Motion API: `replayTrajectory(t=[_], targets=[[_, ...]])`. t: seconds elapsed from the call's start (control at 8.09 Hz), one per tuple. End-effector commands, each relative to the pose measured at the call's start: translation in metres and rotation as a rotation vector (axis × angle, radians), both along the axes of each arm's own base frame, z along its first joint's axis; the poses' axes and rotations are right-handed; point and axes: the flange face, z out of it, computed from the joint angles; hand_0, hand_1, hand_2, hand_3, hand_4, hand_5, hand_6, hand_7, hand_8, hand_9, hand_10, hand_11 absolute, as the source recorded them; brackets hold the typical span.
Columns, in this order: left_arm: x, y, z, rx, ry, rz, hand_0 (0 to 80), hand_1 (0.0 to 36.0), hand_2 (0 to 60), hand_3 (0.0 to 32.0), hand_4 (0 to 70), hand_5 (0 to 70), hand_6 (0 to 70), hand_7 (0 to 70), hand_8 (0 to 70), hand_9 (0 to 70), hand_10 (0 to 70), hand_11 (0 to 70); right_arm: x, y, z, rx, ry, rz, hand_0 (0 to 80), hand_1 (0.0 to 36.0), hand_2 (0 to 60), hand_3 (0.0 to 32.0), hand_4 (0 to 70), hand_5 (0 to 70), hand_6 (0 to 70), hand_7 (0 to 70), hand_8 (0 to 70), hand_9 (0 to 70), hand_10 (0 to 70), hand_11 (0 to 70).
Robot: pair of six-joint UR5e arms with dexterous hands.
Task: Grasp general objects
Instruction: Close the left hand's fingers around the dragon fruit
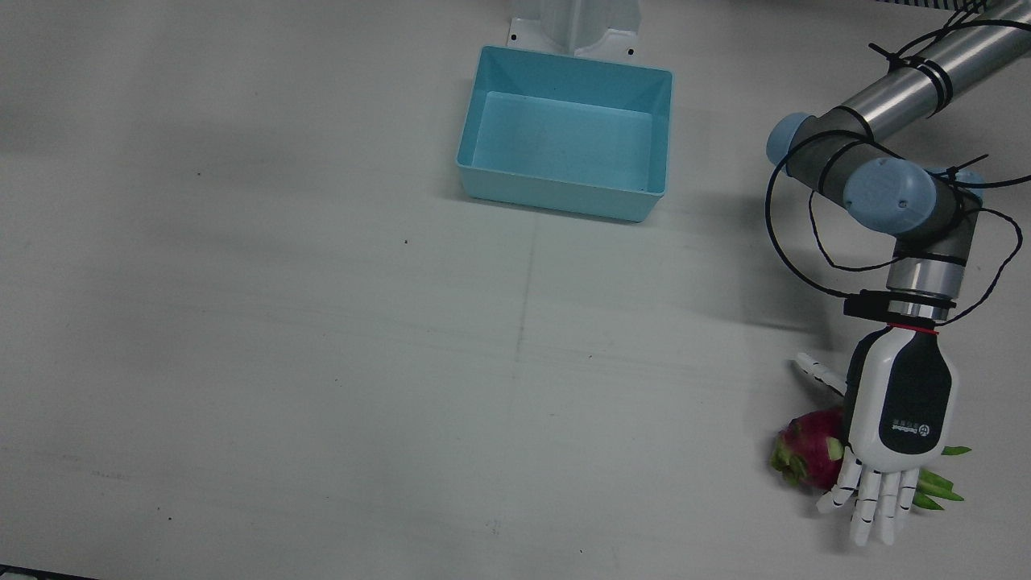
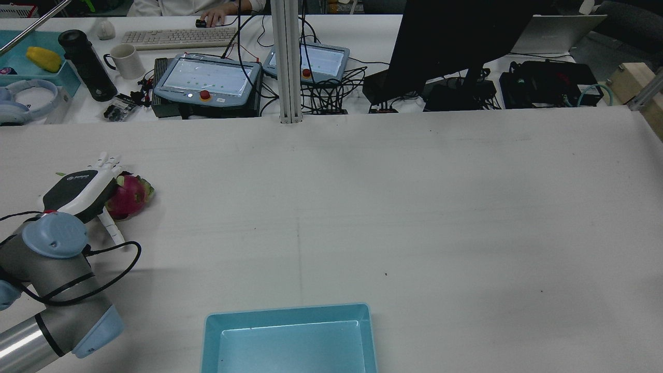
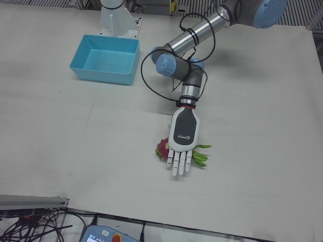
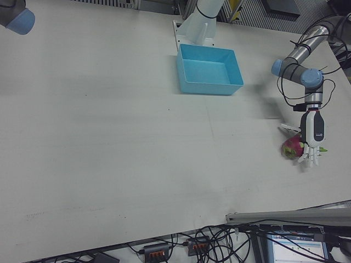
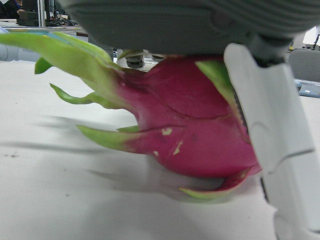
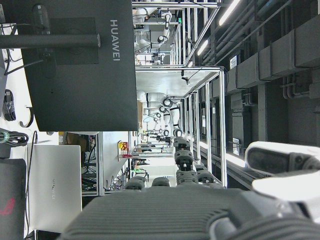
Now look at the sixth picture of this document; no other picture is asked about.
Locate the aluminium cell frame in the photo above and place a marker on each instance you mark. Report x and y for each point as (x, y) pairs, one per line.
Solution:
(222, 125)

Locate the black Huawei monitor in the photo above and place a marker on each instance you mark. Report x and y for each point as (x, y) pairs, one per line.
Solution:
(80, 87)

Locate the black gaming laptop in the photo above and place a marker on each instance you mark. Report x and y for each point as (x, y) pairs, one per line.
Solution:
(12, 195)

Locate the black power adapter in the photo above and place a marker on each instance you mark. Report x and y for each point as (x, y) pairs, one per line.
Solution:
(9, 105)

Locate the silver Huawei laptop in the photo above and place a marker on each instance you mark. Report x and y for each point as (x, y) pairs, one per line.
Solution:
(55, 187)

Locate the right grey dexterous robot hand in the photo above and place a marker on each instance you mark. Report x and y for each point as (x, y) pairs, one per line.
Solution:
(160, 215)

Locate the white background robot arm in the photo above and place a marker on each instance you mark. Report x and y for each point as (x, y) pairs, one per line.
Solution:
(166, 25)
(155, 97)

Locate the black monitor stand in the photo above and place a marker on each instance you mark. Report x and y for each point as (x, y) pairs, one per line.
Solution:
(50, 40)

